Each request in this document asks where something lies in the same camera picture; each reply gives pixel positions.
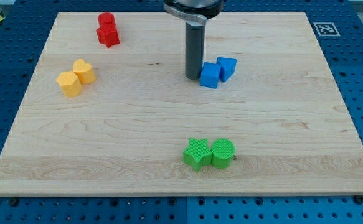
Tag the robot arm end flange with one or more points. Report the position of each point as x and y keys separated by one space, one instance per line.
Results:
x=195 y=11

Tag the yellow heart block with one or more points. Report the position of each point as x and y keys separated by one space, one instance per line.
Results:
x=84 y=71

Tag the green star block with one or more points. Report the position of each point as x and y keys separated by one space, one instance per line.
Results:
x=197 y=154

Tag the blue cube block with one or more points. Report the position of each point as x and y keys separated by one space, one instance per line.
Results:
x=210 y=74

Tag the green cylinder block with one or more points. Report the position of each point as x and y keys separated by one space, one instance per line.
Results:
x=223 y=152

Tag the blue triangle block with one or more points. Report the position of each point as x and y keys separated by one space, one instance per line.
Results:
x=228 y=66

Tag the wooden board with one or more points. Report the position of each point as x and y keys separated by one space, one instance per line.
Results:
x=125 y=133

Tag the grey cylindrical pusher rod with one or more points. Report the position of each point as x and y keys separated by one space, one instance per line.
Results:
x=194 y=50

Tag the red star block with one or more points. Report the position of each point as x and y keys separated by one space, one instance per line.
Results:
x=108 y=36

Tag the yellow hexagon block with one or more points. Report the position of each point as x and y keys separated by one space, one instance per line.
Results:
x=69 y=83

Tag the red cylinder block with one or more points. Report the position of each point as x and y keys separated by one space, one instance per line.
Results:
x=106 y=20

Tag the white fiducial marker tag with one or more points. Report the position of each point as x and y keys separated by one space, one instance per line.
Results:
x=326 y=29

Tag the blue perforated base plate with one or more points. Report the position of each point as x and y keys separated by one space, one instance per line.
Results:
x=23 y=34

